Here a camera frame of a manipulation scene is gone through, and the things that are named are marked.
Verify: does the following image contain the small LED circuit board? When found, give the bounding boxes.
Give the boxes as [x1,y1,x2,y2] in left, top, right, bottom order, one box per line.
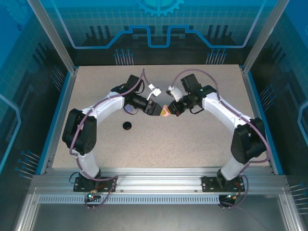
[225,192,242,202]
[87,191,101,203]

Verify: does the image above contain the thin black left gripper cable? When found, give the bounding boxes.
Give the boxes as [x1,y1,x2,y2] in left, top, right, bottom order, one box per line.
[123,104,140,116]

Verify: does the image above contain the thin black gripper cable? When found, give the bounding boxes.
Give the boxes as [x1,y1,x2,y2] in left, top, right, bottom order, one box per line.
[189,106,205,116]
[123,104,140,116]

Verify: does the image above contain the thin black right gripper cable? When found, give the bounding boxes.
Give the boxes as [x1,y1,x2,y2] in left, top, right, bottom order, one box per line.
[189,106,205,116]

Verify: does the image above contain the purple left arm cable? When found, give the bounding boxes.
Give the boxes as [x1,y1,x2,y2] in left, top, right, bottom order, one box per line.
[69,68,152,210]

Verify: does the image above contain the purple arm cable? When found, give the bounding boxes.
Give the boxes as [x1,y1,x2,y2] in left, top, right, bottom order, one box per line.
[171,69,270,210]
[69,68,152,210]

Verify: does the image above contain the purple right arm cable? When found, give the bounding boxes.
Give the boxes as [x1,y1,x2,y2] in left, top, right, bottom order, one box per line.
[171,69,270,210]

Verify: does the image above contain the aluminium frame rail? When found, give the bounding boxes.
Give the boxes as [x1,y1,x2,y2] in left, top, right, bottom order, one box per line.
[31,167,288,193]

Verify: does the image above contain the blue-edged aluminium side rail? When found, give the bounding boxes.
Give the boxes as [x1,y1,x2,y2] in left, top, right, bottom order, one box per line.
[240,64,286,175]
[36,68,79,175]

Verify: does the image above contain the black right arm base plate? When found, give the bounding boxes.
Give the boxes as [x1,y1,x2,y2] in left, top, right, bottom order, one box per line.
[201,176,246,193]

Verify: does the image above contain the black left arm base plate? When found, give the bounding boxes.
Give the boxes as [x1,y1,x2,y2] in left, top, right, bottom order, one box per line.
[73,177,117,193]

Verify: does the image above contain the slotted grey cable duct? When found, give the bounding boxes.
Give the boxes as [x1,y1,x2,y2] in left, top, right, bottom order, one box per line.
[38,194,221,205]

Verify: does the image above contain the aluminium frame post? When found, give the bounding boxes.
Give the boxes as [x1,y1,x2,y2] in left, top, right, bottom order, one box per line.
[241,0,291,74]
[26,0,79,74]

